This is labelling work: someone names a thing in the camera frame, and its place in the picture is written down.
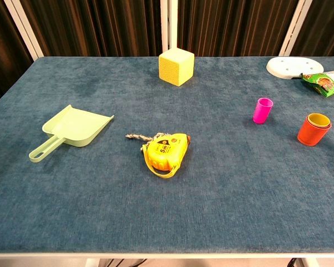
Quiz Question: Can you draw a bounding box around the pink plastic cup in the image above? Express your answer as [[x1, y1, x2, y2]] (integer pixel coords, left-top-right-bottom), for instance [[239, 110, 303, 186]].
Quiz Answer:
[[252, 97, 274, 125]]

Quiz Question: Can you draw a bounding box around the yellow plastic cup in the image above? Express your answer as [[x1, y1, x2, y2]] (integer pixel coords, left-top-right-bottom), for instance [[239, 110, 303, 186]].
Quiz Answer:
[[307, 112, 331, 128]]

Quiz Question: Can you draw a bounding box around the yellow tape measure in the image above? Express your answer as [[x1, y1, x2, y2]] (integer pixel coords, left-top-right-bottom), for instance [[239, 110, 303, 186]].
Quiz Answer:
[[141, 132, 192, 179]]

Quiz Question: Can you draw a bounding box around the yellow sponge cube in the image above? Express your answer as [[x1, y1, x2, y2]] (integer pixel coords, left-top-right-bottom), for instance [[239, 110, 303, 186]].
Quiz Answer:
[[158, 47, 195, 87]]

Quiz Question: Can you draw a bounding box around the blue table cloth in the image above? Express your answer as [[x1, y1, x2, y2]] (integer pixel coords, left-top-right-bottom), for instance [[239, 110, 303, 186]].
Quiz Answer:
[[0, 56, 334, 254]]

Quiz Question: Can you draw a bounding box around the light green dustpan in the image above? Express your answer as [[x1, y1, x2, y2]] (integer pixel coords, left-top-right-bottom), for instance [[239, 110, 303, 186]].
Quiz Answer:
[[28, 104, 115, 163]]

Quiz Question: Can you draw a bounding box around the dark brown curtain panel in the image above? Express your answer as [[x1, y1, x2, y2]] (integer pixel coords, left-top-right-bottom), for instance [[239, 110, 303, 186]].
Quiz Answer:
[[291, 0, 334, 57], [177, 0, 299, 57], [0, 0, 34, 109], [19, 0, 162, 57]]

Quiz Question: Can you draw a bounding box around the white oval plate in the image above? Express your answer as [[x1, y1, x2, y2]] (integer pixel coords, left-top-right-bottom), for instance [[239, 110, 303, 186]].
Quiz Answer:
[[266, 56, 325, 81]]

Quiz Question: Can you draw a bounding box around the orange plastic cup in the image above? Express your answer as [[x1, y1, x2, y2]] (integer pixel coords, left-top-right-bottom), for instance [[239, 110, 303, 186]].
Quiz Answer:
[[297, 112, 332, 146]]

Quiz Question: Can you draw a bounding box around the green snack packet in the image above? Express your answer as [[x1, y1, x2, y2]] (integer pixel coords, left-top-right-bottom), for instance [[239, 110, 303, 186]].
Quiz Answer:
[[299, 69, 334, 98]]

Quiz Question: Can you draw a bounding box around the white frame post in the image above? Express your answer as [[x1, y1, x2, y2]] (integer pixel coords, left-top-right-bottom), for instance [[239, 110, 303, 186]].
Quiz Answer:
[[4, 0, 45, 61], [160, 0, 179, 56], [278, 0, 314, 57]]

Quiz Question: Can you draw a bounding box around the white table frame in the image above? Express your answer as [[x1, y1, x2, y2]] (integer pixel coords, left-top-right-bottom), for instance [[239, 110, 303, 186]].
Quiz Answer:
[[0, 251, 334, 267]]

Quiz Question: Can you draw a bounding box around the black cable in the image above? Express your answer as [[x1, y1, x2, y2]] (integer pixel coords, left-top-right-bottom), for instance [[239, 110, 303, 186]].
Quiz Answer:
[[100, 258, 148, 267]]

